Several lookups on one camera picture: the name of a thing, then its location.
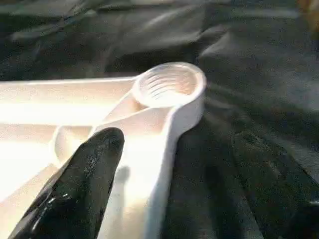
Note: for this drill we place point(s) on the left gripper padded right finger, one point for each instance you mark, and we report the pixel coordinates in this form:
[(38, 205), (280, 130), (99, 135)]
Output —
[(279, 194)]

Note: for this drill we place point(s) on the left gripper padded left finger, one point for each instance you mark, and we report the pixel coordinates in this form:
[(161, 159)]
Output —
[(75, 194)]

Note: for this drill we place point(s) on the white plastic table top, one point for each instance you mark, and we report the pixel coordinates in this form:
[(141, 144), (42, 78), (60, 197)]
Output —
[(149, 124)]

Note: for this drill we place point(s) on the black work mat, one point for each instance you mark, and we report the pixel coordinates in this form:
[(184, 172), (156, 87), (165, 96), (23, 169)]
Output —
[(249, 64)]

